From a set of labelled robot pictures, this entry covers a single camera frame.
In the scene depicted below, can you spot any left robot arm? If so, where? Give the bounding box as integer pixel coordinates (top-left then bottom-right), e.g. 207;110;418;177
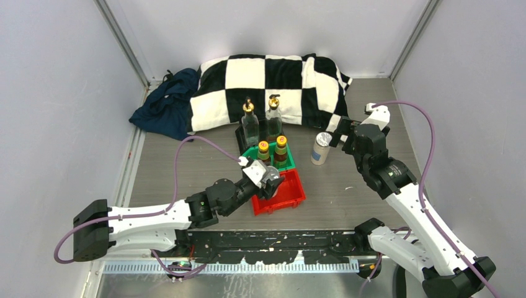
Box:
70;135;328;262

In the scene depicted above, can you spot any red plastic bin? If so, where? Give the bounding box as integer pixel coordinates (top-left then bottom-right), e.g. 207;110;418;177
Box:
252;168;306;216

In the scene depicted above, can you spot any dark blue cloth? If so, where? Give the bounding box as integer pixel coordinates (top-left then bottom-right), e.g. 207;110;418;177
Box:
128;68;198;140

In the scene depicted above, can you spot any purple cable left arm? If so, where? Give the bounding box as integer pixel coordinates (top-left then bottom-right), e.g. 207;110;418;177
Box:
53;135;247;281

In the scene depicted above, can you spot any silver-lid spice jar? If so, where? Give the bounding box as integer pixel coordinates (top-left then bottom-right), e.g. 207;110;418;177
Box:
311;132;332;166
261;166;284;200

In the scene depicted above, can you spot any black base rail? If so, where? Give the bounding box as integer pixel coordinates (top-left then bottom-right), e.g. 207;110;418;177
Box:
167;230;377;264

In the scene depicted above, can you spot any gold-top oil bottle brown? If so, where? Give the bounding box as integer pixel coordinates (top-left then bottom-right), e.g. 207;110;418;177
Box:
265;94;282;142

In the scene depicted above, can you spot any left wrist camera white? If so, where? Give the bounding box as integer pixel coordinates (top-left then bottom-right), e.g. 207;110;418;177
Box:
238;156;272;189

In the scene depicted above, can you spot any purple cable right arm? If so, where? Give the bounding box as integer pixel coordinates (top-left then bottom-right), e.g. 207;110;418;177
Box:
361;101;502;298

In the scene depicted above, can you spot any gold-top clear glass bottle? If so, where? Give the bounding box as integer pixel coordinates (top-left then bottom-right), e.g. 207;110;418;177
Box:
241;97;259;147

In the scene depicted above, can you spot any black white checkered blanket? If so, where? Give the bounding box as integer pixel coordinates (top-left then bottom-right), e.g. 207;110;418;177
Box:
186;53;352;132

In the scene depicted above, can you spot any green plastic bin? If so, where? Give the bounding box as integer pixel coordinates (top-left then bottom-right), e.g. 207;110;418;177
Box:
242;142;296;172

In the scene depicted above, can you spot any yellow-capped sauce bottle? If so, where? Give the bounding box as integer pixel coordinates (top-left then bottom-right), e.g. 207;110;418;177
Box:
257;141;272;165
274;135;288;168

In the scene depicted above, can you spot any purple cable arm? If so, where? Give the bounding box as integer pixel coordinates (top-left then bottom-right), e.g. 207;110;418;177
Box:
361;101;502;298
53;135;247;281

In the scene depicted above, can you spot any black plastic bin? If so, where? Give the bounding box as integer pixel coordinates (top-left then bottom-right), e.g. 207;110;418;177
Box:
235;120;270;156

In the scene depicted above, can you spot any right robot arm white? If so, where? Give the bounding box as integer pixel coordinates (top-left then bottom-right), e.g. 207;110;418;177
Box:
342;120;496;297

